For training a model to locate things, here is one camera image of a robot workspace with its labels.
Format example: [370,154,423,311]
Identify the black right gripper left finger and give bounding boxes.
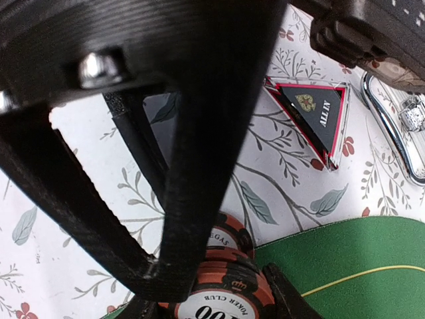
[118,296,166,319]

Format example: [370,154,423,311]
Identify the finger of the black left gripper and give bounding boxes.
[1,1,287,301]
[103,91,169,206]

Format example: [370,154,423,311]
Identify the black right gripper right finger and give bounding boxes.
[262,263,323,319]

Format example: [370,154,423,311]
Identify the orange poker chip stack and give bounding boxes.
[159,212,276,319]

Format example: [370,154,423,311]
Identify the green round poker mat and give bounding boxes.
[106,215,425,319]

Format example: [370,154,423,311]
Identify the triangular all in marker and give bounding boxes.
[263,76,351,171]

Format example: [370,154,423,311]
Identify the aluminium poker case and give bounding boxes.
[305,1,424,185]

